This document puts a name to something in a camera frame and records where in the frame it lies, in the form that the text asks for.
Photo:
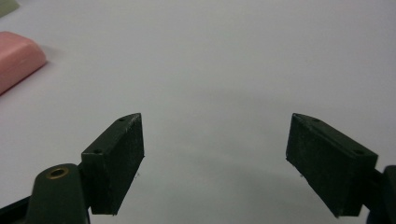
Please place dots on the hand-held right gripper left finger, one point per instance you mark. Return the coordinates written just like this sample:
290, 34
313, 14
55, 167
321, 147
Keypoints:
112, 168

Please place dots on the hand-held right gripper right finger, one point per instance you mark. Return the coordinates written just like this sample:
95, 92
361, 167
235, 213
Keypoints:
330, 168

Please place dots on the pink block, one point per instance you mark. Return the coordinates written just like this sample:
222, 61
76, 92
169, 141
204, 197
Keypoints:
17, 60

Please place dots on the pale green object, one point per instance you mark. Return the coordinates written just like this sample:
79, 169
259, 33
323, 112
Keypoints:
6, 6

